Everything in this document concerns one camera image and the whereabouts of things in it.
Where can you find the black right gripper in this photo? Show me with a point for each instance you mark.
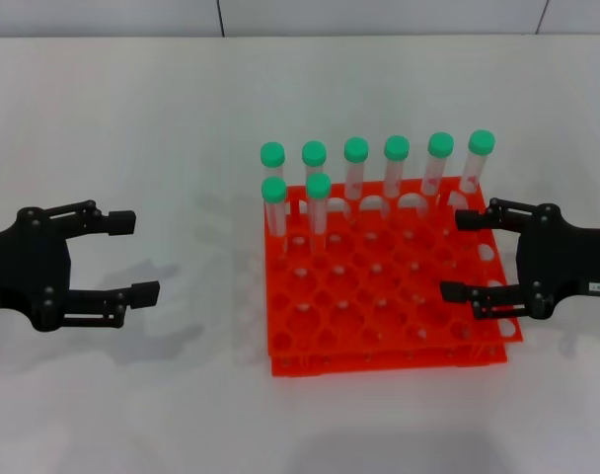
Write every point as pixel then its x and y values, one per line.
pixel 566 257

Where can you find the orange plastic test tube rack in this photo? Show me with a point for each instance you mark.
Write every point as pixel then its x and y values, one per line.
pixel 379 296

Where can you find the clear green-capped test tube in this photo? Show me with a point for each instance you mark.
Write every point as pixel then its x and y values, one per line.
pixel 274 189
pixel 314 152
pixel 356 149
pixel 273 153
pixel 397 147
pixel 441 144
pixel 319 186
pixel 481 141

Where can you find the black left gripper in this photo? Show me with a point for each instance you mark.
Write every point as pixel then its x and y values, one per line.
pixel 23 266

